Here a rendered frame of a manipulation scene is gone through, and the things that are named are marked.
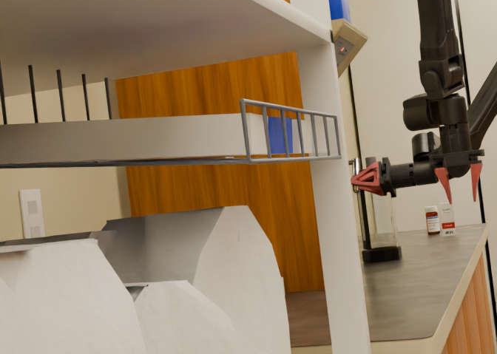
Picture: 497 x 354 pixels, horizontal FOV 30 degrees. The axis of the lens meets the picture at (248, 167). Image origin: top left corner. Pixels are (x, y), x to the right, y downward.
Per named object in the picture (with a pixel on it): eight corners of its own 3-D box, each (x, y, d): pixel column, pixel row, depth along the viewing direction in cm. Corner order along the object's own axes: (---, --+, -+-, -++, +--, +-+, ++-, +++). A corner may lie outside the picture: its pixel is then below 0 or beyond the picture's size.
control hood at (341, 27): (298, 71, 203) (292, 26, 203) (328, 81, 234) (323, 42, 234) (349, 63, 200) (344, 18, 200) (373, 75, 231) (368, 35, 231)
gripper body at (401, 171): (379, 157, 220) (410, 152, 218) (387, 174, 229) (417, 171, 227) (381, 181, 217) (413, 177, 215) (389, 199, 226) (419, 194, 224)
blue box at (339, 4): (299, 27, 207) (294, -13, 207) (309, 32, 216) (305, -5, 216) (343, 20, 204) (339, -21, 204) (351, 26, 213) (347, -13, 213)
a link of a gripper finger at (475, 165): (450, 203, 185) (444, 156, 185) (487, 199, 183) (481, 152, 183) (447, 205, 178) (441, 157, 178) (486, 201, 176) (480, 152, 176)
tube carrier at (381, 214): (356, 259, 238) (346, 177, 238) (367, 254, 248) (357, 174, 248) (398, 256, 234) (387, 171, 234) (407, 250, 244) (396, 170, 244)
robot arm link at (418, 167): (439, 174, 215) (442, 187, 220) (437, 149, 219) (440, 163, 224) (409, 177, 217) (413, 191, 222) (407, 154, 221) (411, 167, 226)
